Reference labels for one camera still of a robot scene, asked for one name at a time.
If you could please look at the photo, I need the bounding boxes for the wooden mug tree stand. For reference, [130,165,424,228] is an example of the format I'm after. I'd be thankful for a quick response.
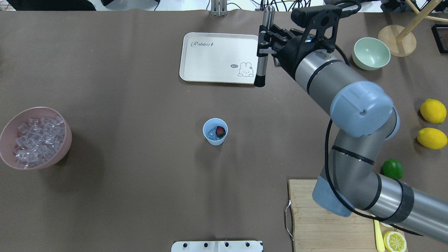
[378,0,448,57]

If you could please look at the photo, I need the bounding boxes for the cream rabbit serving tray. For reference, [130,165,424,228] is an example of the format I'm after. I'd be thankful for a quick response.
[179,32,258,85]

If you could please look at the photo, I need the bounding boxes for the yellow lemon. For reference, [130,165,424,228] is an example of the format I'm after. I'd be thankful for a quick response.
[416,127,448,149]
[419,99,447,124]

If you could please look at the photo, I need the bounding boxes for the wooden cutting board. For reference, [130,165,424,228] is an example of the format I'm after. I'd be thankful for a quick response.
[288,179,377,252]

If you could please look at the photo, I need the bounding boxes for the light blue plastic cup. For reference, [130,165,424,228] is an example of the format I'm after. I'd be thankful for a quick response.
[203,118,229,146]

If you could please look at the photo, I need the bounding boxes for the red strawberry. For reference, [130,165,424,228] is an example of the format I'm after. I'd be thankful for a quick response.
[215,126,226,138]

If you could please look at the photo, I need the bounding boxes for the yellow lemon upper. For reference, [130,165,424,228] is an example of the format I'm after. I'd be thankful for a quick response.
[419,99,447,124]

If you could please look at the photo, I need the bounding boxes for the pink bowl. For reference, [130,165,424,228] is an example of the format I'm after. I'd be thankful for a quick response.
[0,107,72,170]

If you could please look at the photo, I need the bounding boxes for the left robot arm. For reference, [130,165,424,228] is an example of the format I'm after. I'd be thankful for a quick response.
[257,24,447,242]

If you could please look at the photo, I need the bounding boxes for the green lime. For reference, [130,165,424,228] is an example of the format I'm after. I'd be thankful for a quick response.
[382,158,404,179]

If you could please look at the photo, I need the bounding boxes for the lemon slice lower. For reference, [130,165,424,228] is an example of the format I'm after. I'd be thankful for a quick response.
[383,231,407,252]

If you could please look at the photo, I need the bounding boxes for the pile of clear ice cubes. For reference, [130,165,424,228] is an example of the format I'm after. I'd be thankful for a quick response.
[13,116,66,169]

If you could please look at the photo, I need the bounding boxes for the yellow plastic knife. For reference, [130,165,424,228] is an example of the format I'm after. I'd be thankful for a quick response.
[374,220,385,252]

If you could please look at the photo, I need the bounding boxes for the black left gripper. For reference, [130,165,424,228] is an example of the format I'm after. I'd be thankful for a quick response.
[257,24,315,79]

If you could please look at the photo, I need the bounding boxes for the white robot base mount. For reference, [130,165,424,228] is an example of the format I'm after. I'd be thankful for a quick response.
[171,240,264,252]

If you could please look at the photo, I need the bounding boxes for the yellow lemon lower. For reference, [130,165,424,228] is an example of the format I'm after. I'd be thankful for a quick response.
[416,127,448,149]

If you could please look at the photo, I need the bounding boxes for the green bowl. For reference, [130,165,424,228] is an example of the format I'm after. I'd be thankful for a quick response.
[352,37,391,71]

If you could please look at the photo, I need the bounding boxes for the clear ice cube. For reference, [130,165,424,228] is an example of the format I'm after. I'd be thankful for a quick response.
[207,128,219,141]

